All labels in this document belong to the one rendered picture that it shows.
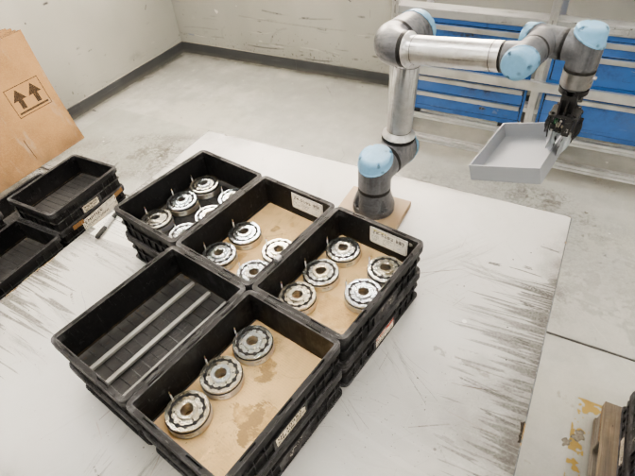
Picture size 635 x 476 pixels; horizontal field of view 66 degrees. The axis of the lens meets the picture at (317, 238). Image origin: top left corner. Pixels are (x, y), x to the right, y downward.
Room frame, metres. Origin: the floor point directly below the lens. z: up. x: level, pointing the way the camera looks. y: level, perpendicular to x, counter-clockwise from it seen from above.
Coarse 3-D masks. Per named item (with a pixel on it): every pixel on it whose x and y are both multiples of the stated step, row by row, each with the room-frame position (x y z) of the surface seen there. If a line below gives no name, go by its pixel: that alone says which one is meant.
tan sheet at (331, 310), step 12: (324, 252) 1.05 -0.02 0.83; (372, 252) 1.03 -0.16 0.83; (360, 264) 0.99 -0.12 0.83; (300, 276) 0.97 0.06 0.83; (348, 276) 0.95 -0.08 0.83; (360, 276) 0.94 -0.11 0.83; (336, 288) 0.91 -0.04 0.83; (324, 300) 0.87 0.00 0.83; (336, 300) 0.86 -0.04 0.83; (312, 312) 0.83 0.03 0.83; (324, 312) 0.83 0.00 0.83; (336, 312) 0.82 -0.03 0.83; (348, 312) 0.82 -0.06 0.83; (324, 324) 0.79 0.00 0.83; (336, 324) 0.78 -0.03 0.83; (348, 324) 0.78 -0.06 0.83
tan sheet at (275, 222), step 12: (264, 216) 1.25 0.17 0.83; (276, 216) 1.24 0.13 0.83; (288, 216) 1.24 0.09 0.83; (300, 216) 1.23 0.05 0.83; (264, 228) 1.19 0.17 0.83; (276, 228) 1.19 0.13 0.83; (288, 228) 1.18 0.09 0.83; (300, 228) 1.18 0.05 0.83; (228, 240) 1.15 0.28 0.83; (264, 240) 1.13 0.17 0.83; (240, 252) 1.09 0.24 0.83; (252, 252) 1.08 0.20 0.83; (240, 264) 1.03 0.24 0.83
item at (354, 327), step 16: (336, 208) 1.14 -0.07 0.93; (320, 224) 1.08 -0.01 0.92; (304, 240) 1.01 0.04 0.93; (416, 240) 0.97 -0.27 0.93; (288, 256) 0.95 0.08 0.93; (416, 256) 0.92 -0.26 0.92; (272, 272) 0.90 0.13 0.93; (400, 272) 0.85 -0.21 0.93; (256, 288) 0.84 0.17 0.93; (368, 304) 0.76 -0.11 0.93; (336, 336) 0.67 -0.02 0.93; (352, 336) 0.68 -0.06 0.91
